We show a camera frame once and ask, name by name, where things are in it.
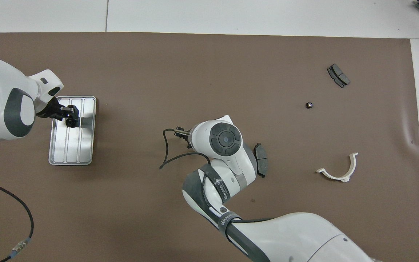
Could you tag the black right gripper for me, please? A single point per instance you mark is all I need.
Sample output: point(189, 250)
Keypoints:
point(184, 133)

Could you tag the short grey brake pad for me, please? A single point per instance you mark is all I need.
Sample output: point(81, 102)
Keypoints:
point(338, 75)

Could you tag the silver metal tray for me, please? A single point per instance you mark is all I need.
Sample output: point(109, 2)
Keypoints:
point(82, 145)

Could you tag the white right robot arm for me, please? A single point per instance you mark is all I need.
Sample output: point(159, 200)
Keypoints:
point(286, 236)

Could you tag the long grey brake pad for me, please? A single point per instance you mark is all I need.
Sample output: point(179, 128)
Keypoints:
point(261, 160)

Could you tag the brown paper table mat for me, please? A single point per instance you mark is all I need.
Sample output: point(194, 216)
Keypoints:
point(176, 72)

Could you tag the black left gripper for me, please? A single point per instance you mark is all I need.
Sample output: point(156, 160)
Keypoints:
point(52, 109)

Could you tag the white curved plastic bracket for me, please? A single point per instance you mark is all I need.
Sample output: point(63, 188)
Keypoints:
point(352, 167)

